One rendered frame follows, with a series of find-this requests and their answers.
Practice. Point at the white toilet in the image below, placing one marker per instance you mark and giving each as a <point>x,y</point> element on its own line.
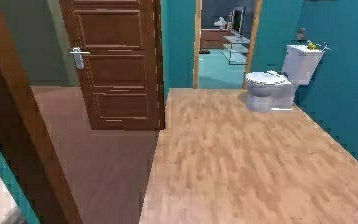
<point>273,83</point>

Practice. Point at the glass shelf table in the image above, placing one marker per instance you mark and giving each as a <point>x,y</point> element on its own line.
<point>237,46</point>

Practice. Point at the white lumpy object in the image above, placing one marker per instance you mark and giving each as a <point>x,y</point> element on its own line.
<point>221,22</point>

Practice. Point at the grey wall fixture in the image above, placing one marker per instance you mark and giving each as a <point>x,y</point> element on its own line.
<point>301,34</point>

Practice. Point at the brown panelled room door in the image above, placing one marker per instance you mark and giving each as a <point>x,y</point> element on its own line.
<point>117,66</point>

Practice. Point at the dark framed picture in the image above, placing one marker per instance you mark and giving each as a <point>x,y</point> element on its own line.
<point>238,18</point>

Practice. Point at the yellow green object on toilet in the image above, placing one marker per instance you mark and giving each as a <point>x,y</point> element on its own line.
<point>311,45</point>

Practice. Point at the brown wooden cabinet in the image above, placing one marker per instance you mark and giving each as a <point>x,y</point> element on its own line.
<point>213,38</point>

